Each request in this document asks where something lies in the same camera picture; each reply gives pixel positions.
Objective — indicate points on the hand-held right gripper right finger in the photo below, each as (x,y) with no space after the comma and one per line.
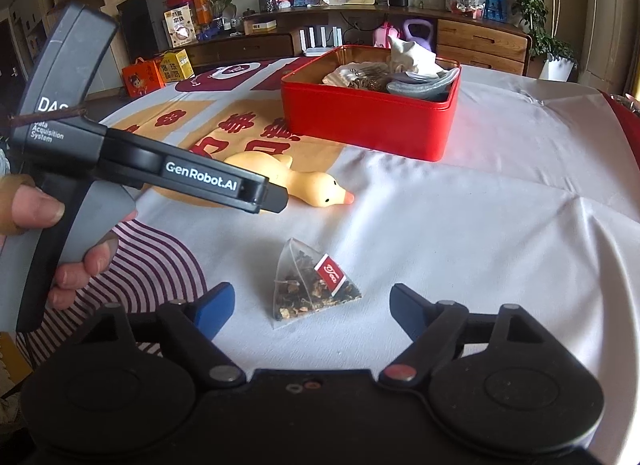
(407,310)

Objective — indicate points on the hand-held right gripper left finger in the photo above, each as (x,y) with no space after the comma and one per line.
(215,310)

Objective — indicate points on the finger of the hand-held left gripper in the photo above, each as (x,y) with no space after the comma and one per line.
(276,199)

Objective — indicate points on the yellow duck toy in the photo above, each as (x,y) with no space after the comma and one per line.
(310,187)

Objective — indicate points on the pyramid tea bag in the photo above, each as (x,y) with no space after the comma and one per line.
(305,290)

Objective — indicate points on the red tin box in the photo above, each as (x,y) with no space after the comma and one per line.
(365,125)

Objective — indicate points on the white mesh bag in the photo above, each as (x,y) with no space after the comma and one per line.
(407,55)

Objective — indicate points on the person's left hand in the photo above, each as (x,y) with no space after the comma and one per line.
(35,207)

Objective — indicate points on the orange cartoon gift box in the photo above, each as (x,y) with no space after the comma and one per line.
(142,80)

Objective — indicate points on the black cabinet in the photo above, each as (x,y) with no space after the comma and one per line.
(142,30)

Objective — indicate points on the yellow carton box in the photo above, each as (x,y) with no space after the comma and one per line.
(176,65)

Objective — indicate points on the printed white tablecloth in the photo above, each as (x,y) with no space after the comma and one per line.
(500,225)

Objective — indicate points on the beige printed box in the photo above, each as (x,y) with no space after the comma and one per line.
(180,27)

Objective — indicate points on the red orange box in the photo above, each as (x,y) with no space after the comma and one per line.
(197,5)

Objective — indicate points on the white router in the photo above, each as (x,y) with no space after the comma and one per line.
(320,42)

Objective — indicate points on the pale tissue box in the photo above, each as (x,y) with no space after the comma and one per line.
(264,26)

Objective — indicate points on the small leafy potted plant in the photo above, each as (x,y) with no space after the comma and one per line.
(217,5)

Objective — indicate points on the pink toy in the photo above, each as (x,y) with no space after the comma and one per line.
(382,37)

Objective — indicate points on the purple kettlebell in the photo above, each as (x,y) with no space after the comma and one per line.
(417,37)

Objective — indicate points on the wooden sideboard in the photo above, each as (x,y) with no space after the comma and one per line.
(480,37)

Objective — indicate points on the potted plant in white pot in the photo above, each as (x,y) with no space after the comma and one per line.
(557,70)

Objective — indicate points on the red upholstered seat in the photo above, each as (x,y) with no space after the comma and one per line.
(627,130)

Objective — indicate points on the blue plastic item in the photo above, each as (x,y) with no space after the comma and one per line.
(496,2)

